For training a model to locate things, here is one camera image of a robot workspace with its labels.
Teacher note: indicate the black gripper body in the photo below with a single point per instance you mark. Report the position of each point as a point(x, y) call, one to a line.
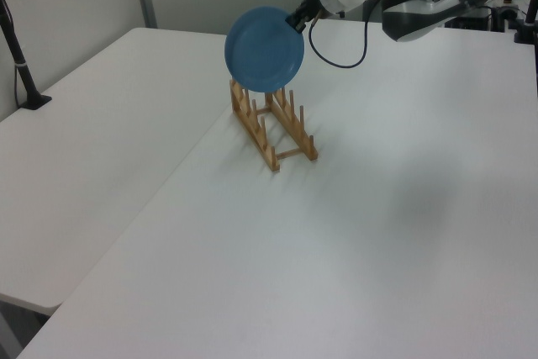
point(310, 2)

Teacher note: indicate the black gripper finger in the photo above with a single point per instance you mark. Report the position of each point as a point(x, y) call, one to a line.
point(291, 19)
point(300, 27)

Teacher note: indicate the blue round plate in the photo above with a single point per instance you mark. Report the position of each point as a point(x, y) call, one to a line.
point(264, 49)

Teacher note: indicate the wooden plate rack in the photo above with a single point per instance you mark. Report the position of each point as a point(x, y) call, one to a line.
point(273, 128)

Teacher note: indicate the black camera pole with base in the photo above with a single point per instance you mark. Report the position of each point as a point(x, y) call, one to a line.
point(19, 60)

